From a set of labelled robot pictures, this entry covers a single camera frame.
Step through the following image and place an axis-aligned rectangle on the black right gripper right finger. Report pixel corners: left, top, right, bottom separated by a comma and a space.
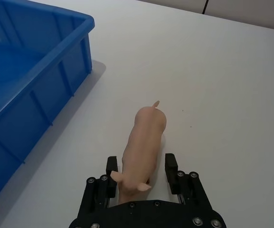
165, 153, 214, 210

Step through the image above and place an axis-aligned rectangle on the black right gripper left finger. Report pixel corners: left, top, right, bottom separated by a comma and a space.
77, 156, 118, 214

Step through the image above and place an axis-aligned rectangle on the pink toy pig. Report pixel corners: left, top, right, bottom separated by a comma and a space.
110, 100, 168, 204

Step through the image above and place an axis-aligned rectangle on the blue plastic bin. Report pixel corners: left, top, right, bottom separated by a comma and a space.
0, 0, 95, 211

